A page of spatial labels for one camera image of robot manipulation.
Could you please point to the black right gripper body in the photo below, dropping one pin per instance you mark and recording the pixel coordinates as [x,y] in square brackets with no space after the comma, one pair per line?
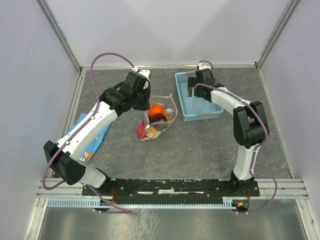
[191,81]

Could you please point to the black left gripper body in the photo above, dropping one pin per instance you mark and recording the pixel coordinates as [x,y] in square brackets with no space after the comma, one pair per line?
[141,100]

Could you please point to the orange toy fruit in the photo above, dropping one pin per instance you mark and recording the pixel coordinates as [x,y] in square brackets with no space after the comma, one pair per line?
[155,109]

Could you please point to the clear dotted zip top bag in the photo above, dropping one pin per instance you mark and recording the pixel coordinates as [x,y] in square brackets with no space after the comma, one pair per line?
[170,109]

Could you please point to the dark maroon toy fruit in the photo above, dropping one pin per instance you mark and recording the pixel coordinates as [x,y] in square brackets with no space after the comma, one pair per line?
[158,118]

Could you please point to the red toy apple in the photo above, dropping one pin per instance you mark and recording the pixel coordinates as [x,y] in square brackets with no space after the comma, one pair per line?
[141,132]

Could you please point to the green toy lime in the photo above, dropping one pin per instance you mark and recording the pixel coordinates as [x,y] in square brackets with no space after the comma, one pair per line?
[152,132]

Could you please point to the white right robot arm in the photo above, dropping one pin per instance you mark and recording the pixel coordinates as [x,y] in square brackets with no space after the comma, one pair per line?
[250,125]

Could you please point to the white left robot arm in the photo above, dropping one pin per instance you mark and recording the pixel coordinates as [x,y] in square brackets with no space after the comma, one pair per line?
[63,156]

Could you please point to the light blue plastic basket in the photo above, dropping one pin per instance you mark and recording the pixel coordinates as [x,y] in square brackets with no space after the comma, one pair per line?
[194,108]

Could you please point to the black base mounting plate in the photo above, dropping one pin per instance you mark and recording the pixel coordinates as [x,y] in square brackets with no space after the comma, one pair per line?
[175,191]

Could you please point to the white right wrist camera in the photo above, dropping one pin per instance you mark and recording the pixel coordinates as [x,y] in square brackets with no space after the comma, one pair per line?
[204,64]

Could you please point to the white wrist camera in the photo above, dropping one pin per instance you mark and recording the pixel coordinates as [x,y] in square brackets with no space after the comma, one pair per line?
[204,64]
[143,72]

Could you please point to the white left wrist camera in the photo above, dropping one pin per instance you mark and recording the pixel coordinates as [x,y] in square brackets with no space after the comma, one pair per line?
[143,72]

